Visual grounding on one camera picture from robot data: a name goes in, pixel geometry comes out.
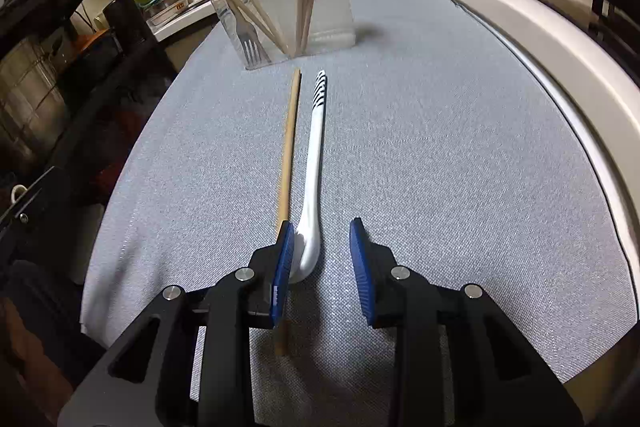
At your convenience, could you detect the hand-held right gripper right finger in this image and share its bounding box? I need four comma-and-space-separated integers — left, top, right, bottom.
349, 217, 586, 427

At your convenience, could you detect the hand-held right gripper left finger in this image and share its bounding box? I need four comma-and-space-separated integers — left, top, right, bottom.
57, 221, 296, 427

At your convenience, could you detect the white spoon with striped handle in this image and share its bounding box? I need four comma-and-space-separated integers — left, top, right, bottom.
287, 69, 331, 284

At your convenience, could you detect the grey table cloth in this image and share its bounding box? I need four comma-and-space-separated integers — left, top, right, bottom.
80, 0, 638, 427

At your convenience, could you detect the gas stove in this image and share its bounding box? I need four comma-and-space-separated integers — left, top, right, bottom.
507, 0, 640, 78

